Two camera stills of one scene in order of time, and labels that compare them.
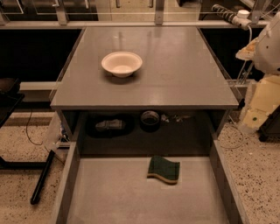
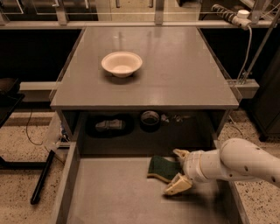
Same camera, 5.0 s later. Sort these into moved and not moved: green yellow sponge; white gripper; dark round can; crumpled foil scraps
Moved: white gripper
Not moved: green yellow sponge; dark round can; crumpled foil scraps
